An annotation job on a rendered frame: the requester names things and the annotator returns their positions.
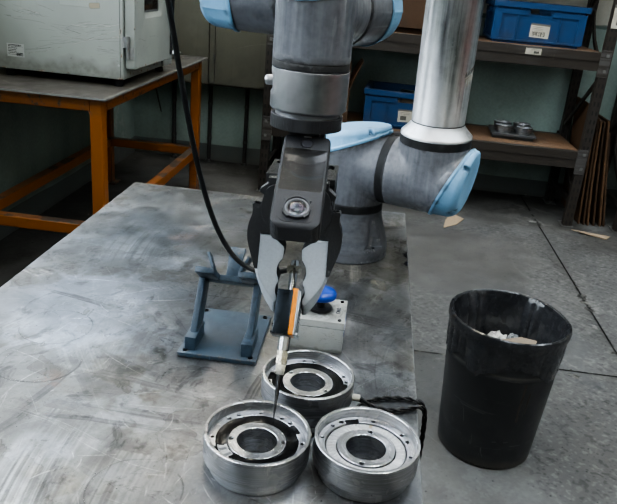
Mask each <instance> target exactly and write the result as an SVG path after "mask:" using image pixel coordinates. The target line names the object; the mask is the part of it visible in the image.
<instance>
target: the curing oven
mask: <svg viewBox="0 0 617 504"><path fill-rule="evenodd" d="M171 63H172V40H171V34H170V28H169V22H168V16H167V10H166V4H165V0H0V67H3V68H6V74H7V75H16V69H22V70H32V71H42V72H51V73H61V74H70V75H80V76H89V77H99V78H108V79H114V86H117V87H122V86H123V85H124V84H123V80H125V79H127V78H130V77H133V76H136V75H138V74H141V73H144V72H147V71H149V70H152V69H155V71H163V66H166V65H169V64H171Z"/></svg>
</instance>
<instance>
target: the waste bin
mask: <svg viewBox="0 0 617 504"><path fill-rule="evenodd" d="M448 311H449V320H448V327H447V340H446V347H447V348H446V357H445V367H444V376H443V385H442V395H441V404H440V413H439V423H438V436H439V438H440V440H441V442H442V444H443V445H444V446H445V447H446V448H447V449H448V450H449V451H450V452H451V453H452V454H454V455H455V456H457V457H458V458H460V459H462V460H464V461H466V462H468V463H470V464H473V465H476V466H480V467H484V468H490V469H506V468H511V467H515V466H517V465H519V464H521V463H523V462H524V461H525V460H526V459H527V457H528V455H529V452H530V449H531V446H532V443H533V441H534V438H535V435H536V432H537V429H538V426H539V423H540V420H541V417H542V414H543V411H544V409H545V406H546V403H547V400H548V397H549V394H550V391H551V388H552V385H553V382H554V379H555V376H556V374H557V372H558V370H559V367H560V364H561V362H562V360H563V357H564V354H565V351H566V348H567V344H568V343H569V341H570V340H571V337H572V333H573V332H572V326H571V324H570V322H569V321H568V320H567V319H566V317H565V316H564V315H562V314H561V313H560V312H559V311H558V310H556V309H555V308H553V307H552V306H550V305H549V304H547V303H545V302H543V301H541V300H538V299H535V298H533V297H530V296H527V295H523V294H520V293H516V292H511V291H505V290H497V289H476V290H469V291H465V292H462V293H459V294H457V295H456V296H454V297H453V298H452V300H451V302H450V304H449V310H448ZM491 331H495V332H497V331H500V333H501V334H502V335H507V336H508V335H509V334H510V333H513V334H517V335H518V337H523V338H527V339H531V340H535V341H537V343H536V344H524V343H517V342H511V341H506V340H502V339H498V338H495V337H492V336H489V335H488V334H489V333H490V332H491Z"/></svg>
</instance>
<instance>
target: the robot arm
mask: <svg viewBox="0 0 617 504"><path fill-rule="evenodd" d="M199 1H200V7H201V11H202V13H203V15H204V17H205V18H206V20H207V21H208V22H209V23H210V24H212V25H214V26H217V27H222V28H227V29H233V30H234V31H235V32H240V31H247V32H255V33H263V34H271V35H274V38H273V54H272V74H267V75H266V76H265V83H266V84H268V85H273V87H272V89H271V94H270V105H271V107H272V108H273V109H271V115H270V125H271V126H273V127H275V128H277V129H280V130H284V131H288V132H289V135H286V136H285V138H284V143H283V148H282V153H281V159H275V160H274V161H273V163H272V164H271V166H270V168H269V169H268V171H267V172H266V183H265V184H264V185H262V186H261V188H260V192H261V193H263V194H264V196H263V199H262V202H261V201H254V203H253V212H252V216H251V218H250V221H249V224H248V229H247V241H248V246H249V250H250V254H251V258H252V262H253V266H254V268H255V272H256V276H257V279H258V283H259V286H260V289H261V292H262V294H263V296H264V298H265V300H266V302H267V304H268V306H269V307H270V309H271V310H272V311H273V312H275V305H276V297H277V296H276V293H277V292H278V281H279V278H280V275H281V273H280V269H279V263H280V262H281V261H282V259H283V257H284V254H285V250H286V241H294V242H304V245H303V249H302V262H303V264H304V266H305V268H306V273H305V276H304V279H303V288H304V293H303V295H302V299H301V314H302V315H306V314H307V313H308V312H309V311H310V310H311V309H312V308H313V307H314V305H315V304H316V302H317V301H318V299H319V297H320V295H321V293H322V291H323V289H324V287H325V284H326V282H327V280H328V278H329V276H330V274H331V271H332V269H333V267H334V264H335V263H339V264H348V265H362V264H370V263H374V262H377V261H380V260H381V259H383V258H384V257H385V255H386V248H387V239H386V234H385V229H384V224H383V219H382V204H383V203H386V204H390V205H394V206H399V207H403V208H408V209H412V210H417V211H421V212H426V213H428V214H429V215H432V214H435V215H441V216H447V217H450V216H454V215H456V214H457V213H458V212H459V211H460V210H461V209H462V207H463V206H464V204H465V202H466V200H467V198H468V196H469V194H470V191H471V189H472V187H473V184H474V181H475V178H476V175H477V172H478V168H479V164H480V158H481V154H480V152H479V151H477V150H476V149H474V148H473V149H471V145H472V138H473V136H472V134H471V133H470V132H469V130H468V129H467V128H466V126H465V121H466V115H467V108H468V102H469V96H470V89H471V83H472V77H473V71H474V64H475V58H476V51H477V45H478V39H479V32H480V26H481V20H482V13H483V7H484V1H485V0H426V6H425V14H424V22H423V30H422V38H421V46H420V54H419V62H418V70H417V79H416V87H415V95H414V103H413V111H412V119H411V120H410V121H409V122H408V123H407V124H406V125H404V126H403V127H402V128H401V131H400V136H395V135H392V133H393V129H392V126H391V125H390V124H388V123H383V122H370V121H361V122H346V123H342V120H343V116H342V114H343V113H344V112H346V106H347V96H348V87H349V78H350V72H349V71H350V63H351V54H352V47H354V46H362V47H367V46H372V45H374V44H376V43H378V42H380V41H383V40H385V39H386V38H388V37H389V36H390V35H391V34H392V33H393V32H394V31H395V30H396V28H397V27H398V25H399V23H400V20H401V17H402V13H403V1H402V0H199Z"/></svg>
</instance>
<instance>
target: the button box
mask: <svg viewBox="0 0 617 504"><path fill-rule="evenodd" d="M347 302H348V301H344V300H336V299H335V300H334V301H332V302H329V303H325V307H324V308H318V307H316V304H315V305H314V307H313V308H312V309H311V310H310V311H309V312H308V313H307V314H306V315H302V314H301V315H300V316H301V317H300V324H299V332H298V336H299V340H296V339H294V338H291V341H290V347H291V348H299V349H308V350H317V351H322V352H329V353H337V354H341V350H342V343H343V337H344V330H345V324H346V311H347Z"/></svg>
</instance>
